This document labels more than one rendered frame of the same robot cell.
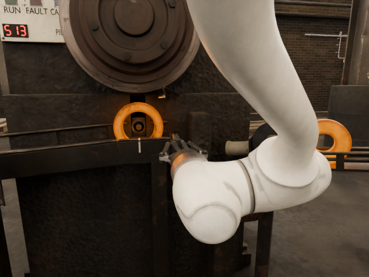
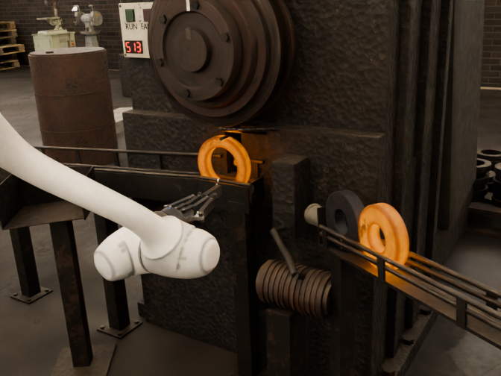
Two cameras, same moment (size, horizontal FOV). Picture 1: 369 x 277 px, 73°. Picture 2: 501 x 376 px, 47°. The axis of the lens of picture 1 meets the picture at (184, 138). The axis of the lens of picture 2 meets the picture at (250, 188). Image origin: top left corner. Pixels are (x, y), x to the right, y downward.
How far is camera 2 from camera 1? 114 cm
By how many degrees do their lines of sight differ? 42
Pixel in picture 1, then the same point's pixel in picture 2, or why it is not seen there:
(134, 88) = (212, 121)
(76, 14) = not seen: hidden behind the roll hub
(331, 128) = (382, 219)
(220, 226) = (103, 268)
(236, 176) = (134, 239)
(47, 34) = not seen: hidden behind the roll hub
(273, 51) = (40, 181)
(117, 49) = (179, 85)
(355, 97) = not seen: outside the picture
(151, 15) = (205, 51)
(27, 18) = (142, 33)
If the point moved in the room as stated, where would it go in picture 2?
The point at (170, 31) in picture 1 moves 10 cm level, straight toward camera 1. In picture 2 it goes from (224, 66) to (198, 71)
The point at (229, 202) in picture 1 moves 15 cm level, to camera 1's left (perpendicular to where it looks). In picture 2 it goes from (109, 254) to (72, 236)
